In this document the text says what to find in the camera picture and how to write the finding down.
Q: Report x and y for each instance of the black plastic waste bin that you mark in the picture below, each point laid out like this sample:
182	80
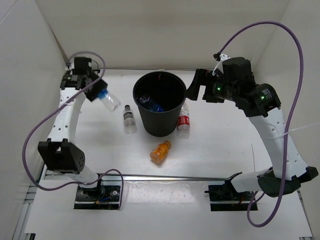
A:
168	90

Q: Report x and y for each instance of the aluminium frame rail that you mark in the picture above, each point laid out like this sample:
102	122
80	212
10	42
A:
306	217
27	204

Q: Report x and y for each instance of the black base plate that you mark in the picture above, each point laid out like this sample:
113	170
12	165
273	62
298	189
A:
102	197
222	200

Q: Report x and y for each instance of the orange juice bottle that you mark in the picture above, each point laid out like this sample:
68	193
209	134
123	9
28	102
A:
159	154

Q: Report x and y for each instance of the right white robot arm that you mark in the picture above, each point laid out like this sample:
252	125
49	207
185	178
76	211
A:
262	106

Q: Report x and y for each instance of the metal rail across table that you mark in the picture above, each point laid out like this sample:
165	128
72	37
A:
139	177

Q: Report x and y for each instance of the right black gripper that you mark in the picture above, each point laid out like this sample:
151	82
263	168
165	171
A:
201	78

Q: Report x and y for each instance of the black cap clear bottle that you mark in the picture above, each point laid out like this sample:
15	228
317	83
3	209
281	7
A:
129	120

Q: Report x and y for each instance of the red label water bottle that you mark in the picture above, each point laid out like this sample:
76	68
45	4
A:
183	124

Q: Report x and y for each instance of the blue label bottle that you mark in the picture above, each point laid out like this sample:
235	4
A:
110	101
148	103

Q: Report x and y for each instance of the left aluminium frame rail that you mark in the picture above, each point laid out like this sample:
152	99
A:
27	204

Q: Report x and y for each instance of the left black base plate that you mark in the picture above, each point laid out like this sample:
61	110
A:
102	197

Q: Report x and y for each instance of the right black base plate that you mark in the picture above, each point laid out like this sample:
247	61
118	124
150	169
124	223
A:
222	200

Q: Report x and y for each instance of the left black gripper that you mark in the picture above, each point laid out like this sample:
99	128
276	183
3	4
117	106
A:
100	84

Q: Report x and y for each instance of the right aluminium frame rail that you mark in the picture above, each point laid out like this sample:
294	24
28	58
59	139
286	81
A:
306	217

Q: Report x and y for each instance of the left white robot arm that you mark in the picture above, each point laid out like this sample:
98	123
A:
59	152

